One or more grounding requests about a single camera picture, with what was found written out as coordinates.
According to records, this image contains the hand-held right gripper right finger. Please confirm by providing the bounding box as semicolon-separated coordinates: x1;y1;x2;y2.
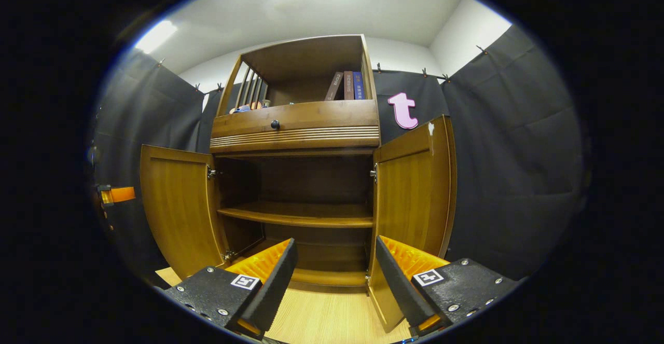
375;235;522;337

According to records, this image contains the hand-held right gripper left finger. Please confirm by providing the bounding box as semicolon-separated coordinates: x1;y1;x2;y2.
163;238;299;340

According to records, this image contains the wooden inner shelf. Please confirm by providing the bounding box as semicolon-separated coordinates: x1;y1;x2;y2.
217;201;374;229

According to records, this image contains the small ceiling light panel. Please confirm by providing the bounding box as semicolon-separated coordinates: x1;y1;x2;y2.
135;20;178;54

